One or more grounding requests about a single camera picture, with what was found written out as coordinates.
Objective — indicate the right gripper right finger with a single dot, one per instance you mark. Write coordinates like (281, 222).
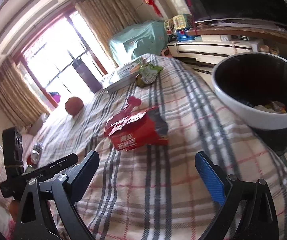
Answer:
(259, 219)

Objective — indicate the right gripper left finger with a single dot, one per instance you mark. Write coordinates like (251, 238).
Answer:
(65, 182)

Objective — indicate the red snack bag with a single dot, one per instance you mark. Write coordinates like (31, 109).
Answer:
(135, 130)

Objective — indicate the pink plastic wrapper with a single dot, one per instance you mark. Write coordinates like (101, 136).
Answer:
(132, 102)

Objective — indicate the green snack pouch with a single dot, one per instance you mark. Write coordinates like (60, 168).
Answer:
(147, 74)

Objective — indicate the white round trash bin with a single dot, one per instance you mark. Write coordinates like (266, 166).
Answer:
(254, 86)

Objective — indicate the red soda can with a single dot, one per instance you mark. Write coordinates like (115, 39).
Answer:
(34, 157)

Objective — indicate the beige left curtain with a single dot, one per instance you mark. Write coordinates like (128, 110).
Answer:
(18, 100)

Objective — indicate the beige curtain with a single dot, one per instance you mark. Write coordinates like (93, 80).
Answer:
(18, 100)
(105, 18)

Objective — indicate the red round ball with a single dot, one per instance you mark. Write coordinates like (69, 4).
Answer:
(73, 105)

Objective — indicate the plaid blanket table cover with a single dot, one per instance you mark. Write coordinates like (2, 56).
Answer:
(155, 192)

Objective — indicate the purple tall thermos bottle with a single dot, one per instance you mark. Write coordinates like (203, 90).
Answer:
(86, 75)

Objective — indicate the white TV cabinet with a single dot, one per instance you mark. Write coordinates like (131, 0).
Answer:
(205, 51)

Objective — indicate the teal cloth covered box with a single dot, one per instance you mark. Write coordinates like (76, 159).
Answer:
(137, 40)

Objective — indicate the beige right curtain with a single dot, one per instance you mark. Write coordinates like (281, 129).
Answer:
(105, 18)

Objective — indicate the yellow toy cash register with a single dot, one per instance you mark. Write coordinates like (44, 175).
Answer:
(179, 25)

